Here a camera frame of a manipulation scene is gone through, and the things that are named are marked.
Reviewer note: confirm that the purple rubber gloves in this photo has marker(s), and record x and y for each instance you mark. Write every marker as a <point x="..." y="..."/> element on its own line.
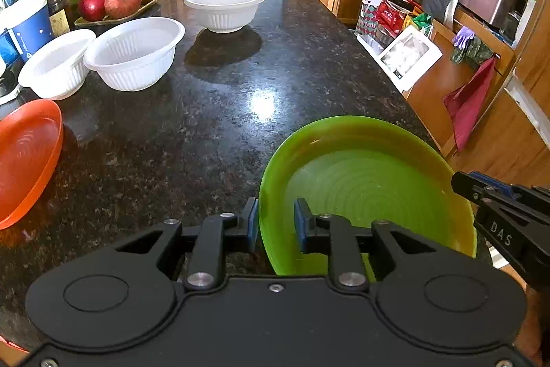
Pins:
<point x="463" y="38"/>

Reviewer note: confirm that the orange plastic plate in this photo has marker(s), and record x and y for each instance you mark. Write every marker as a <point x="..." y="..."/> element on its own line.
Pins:
<point x="25" y="160"/>

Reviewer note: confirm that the red cloth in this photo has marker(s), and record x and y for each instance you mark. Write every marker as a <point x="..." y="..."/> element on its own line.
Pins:
<point x="470" y="104"/>

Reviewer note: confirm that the blue paper cup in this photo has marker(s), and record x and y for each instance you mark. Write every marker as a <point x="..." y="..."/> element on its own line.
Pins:
<point x="28" y="25"/>

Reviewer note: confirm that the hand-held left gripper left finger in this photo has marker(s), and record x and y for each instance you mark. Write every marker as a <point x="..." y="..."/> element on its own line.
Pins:
<point x="252" y="227"/>

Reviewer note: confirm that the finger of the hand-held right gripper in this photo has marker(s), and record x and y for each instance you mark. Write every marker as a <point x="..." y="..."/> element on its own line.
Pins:
<point x="481" y="183"/>

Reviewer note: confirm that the red bag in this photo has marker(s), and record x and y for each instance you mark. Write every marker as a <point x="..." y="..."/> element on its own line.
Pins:
<point x="395" y="14"/>

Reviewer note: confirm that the yellow fruit tray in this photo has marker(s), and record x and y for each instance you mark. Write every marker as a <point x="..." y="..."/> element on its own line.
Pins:
<point x="129" y="16"/>

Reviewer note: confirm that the small white ribbed bowl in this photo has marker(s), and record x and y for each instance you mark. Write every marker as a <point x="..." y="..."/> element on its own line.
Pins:
<point x="56" y="66"/>

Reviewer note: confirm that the green cloth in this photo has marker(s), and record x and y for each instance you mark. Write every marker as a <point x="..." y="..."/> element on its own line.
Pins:
<point x="475" y="51"/>

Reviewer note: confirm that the dark glass jar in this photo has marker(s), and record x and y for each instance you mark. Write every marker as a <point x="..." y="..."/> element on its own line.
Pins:
<point x="59" y="12"/>

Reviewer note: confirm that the dark red apple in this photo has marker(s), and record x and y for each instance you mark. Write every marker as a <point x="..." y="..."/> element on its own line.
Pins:
<point x="92" y="5"/>

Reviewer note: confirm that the patterned gift bag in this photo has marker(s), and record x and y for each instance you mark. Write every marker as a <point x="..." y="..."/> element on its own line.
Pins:
<point x="367" y="18"/>

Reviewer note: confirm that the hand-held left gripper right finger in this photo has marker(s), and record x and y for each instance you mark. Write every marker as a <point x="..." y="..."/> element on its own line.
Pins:
<point x="299" y="227"/>

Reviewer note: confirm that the green plastic plate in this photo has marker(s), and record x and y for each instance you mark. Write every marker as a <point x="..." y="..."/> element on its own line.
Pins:
<point x="365" y="178"/>

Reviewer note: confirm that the large red apple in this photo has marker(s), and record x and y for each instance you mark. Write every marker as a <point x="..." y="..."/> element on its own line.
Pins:
<point x="123" y="0"/>

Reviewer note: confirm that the white windowed box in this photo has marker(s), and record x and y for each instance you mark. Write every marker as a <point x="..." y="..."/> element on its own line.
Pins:
<point x="408" y="57"/>

